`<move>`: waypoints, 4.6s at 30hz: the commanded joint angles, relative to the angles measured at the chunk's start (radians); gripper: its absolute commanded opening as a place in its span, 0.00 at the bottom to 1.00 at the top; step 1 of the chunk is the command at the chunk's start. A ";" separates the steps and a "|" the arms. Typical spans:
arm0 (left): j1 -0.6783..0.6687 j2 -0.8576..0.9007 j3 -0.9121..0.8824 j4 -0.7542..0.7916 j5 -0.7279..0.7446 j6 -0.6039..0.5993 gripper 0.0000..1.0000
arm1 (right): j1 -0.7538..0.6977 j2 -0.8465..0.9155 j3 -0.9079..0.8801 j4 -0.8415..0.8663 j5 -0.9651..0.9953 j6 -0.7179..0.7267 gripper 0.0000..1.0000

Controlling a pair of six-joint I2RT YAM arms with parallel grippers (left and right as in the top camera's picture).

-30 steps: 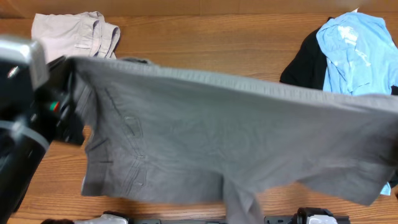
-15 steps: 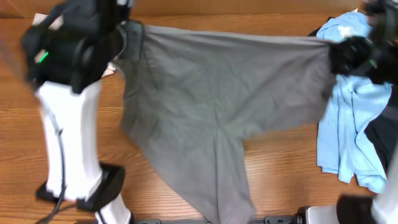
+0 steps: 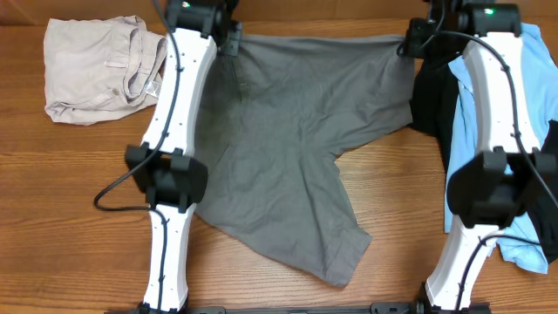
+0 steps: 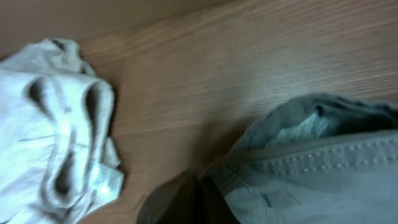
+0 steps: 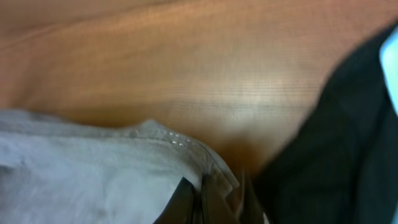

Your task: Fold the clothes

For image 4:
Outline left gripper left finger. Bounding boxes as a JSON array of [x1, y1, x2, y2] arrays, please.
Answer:
[[157, 174, 198, 224]]

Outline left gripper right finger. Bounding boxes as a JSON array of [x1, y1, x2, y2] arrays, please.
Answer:
[[201, 177, 240, 224]]

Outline grey shorts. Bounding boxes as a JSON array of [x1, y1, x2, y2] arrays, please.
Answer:
[[136, 92, 398, 224]]

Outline beige folded shorts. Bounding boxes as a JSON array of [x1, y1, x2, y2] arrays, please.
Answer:
[[1, 39, 124, 223]]

